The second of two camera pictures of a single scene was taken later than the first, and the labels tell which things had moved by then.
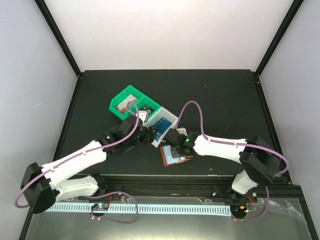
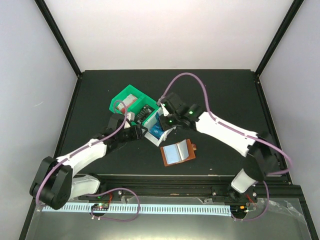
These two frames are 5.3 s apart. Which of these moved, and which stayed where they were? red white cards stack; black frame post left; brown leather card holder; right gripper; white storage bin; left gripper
Moved: left gripper; right gripper
Stayed: brown leather card holder; white storage bin; black frame post left; red white cards stack
